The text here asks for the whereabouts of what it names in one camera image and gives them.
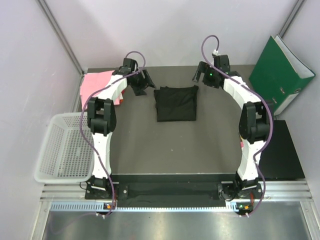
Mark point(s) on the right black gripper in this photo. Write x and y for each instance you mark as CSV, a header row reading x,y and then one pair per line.
x,y
202,68

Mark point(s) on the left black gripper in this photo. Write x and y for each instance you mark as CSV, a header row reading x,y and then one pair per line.
x,y
139,90

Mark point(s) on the black printed t shirt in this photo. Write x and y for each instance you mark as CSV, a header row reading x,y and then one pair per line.
x,y
176,104

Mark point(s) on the pink t shirt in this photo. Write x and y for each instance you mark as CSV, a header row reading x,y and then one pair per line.
x,y
93,82

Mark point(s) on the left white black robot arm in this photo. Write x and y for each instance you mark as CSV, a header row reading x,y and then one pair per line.
x,y
102,121

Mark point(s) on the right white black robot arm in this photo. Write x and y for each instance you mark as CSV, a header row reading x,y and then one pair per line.
x,y
254,124

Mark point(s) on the white plastic basket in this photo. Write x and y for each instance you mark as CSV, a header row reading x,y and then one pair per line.
x,y
65,156

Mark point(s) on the black notebook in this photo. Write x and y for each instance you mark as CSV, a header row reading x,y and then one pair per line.
x,y
280,161

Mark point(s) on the green ring binder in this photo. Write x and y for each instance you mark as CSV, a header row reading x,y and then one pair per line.
x,y
279,75

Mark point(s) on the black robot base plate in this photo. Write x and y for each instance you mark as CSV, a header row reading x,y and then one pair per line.
x,y
173,190

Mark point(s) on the perforated grey cable duct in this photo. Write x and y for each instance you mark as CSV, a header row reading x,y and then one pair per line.
x,y
105,207

